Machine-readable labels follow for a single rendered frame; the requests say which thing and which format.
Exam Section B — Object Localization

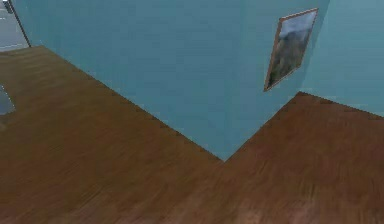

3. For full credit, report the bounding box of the grey round object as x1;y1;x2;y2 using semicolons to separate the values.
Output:
0;83;17;117

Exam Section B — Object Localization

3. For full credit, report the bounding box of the black door handle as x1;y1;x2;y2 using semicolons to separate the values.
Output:
2;0;15;15

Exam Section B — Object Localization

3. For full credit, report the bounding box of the brown framed landscape picture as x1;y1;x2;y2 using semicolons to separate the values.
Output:
263;7;320;93

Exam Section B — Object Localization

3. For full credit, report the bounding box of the grey room door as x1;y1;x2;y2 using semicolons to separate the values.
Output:
0;0;33;53

